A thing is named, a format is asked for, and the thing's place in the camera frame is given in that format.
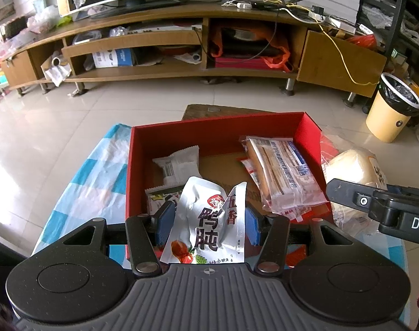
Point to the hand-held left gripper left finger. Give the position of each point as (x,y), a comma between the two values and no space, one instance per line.
(164,222)

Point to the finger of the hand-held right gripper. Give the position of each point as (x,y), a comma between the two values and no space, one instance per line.
(402,189)
(354,196)

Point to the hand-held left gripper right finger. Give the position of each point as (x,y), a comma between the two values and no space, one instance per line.
(252,226)

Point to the green wafer packet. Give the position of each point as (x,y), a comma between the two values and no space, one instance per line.
(161,200)

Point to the round bun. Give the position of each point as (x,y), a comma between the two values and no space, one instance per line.
(350,165)

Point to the silver foil snack packet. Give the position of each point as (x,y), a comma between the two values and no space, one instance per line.
(202,220)

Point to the white barcode snack packet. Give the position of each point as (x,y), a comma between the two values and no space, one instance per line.
(176,167)

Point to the long bread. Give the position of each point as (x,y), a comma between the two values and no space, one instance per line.
(282,176)

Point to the red cardboard box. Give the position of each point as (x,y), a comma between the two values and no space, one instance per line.
(213,134)

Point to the yellow trash bin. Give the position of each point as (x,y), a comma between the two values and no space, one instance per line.
(385,124)

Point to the blue checked tablecloth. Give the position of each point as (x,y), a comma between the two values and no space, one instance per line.
(92,179)

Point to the brown wooden board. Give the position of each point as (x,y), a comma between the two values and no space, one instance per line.
(209,111)

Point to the red plastic bag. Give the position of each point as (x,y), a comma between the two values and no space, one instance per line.
(363,40)

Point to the orange plastic bag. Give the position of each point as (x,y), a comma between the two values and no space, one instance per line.
(282,57)

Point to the magenta flat box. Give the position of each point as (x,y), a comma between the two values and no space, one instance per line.
(244,63)

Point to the blue white carton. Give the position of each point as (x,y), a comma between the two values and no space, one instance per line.
(109,58)

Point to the black shelf rack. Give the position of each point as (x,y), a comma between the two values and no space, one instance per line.
(400,10)

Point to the wooden television stand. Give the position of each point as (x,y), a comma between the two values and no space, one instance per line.
(144,38)

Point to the white set-top box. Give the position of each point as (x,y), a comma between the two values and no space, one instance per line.
(154,29)

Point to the white power strip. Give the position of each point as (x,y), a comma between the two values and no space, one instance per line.
(244,5)

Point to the white plastic bag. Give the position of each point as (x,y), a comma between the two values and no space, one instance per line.
(44,17)

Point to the black woven basket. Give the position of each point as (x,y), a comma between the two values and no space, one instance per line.
(14,27)

